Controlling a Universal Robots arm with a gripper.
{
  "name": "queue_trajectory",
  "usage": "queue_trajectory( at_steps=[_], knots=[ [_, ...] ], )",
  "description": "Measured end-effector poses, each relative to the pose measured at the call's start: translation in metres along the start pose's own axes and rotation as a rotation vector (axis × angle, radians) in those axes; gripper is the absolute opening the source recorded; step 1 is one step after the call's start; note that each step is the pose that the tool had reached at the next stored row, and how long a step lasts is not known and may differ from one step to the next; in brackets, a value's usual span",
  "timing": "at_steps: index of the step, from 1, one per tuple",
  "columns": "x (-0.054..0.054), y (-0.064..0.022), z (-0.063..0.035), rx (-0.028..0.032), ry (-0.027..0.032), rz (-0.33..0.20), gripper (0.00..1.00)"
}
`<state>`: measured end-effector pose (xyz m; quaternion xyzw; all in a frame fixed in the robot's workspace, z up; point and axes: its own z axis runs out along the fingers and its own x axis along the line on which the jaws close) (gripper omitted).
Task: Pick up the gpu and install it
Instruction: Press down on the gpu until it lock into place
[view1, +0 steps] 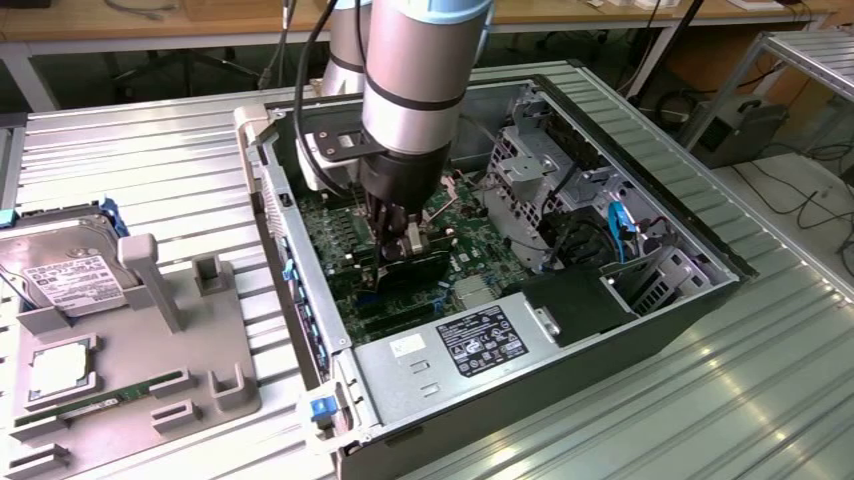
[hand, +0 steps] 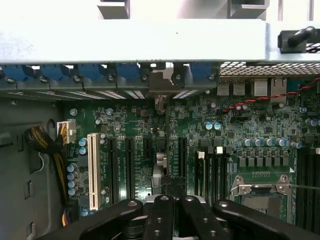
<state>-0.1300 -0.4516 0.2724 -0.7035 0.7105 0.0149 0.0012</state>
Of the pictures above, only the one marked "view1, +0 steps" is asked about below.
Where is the black equipment box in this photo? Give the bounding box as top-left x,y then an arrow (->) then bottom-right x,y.
693,92 -> 791,170

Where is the metal slat side table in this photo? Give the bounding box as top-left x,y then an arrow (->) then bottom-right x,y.
717,30 -> 854,132

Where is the black plastic air shroud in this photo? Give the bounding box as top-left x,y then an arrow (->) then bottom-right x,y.
518,267 -> 644,350

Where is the perforated front drive cage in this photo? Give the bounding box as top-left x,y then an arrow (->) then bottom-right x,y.
600,244 -> 726,319

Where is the silver chipset heatsink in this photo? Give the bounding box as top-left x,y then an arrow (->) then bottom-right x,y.
453,277 -> 497,304

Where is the silver hard disk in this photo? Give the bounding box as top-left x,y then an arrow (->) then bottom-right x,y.
0,214 -> 135,320

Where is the black cable on table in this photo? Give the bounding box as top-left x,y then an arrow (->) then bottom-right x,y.
726,159 -> 854,232

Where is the wooden desk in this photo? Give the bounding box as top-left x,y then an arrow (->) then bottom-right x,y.
0,0 -> 836,57

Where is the silver CPU chip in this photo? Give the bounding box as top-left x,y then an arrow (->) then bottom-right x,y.
30,344 -> 94,401

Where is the RAM memory stick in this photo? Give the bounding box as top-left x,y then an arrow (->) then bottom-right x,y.
370,219 -> 450,296

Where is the metal disk bay cage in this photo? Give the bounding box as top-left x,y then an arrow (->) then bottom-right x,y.
481,124 -> 606,274

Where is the grey parts rack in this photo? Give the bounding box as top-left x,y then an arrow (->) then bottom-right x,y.
0,233 -> 269,480

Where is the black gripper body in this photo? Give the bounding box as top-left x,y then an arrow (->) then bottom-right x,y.
360,142 -> 456,211

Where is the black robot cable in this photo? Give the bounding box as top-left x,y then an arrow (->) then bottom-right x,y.
293,0 -> 376,199

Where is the silver power supply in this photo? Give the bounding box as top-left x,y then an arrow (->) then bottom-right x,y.
353,292 -> 566,426

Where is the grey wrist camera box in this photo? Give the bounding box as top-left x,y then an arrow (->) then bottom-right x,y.
295,128 -> 377,194

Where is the green loose RAM stick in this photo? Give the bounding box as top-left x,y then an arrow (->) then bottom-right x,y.
13,370 -> 186,427

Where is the blue flat wire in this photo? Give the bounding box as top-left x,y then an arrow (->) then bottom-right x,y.
608,199 -> 637,265

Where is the metal socket cover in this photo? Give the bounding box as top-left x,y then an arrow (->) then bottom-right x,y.
424,172 -> 464,221

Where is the grey hanging cable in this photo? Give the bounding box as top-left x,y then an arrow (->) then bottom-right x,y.
262,0 -> 299,89

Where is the black open PC case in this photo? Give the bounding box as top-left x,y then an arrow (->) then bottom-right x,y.
250,73 -> 761,480

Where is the black expansion slot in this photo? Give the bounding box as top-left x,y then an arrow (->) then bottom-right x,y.
364,312 -> 441,337
360,302 -> 436,327

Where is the green motherboard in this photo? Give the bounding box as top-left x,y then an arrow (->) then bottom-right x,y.
293,169 -> 513,349

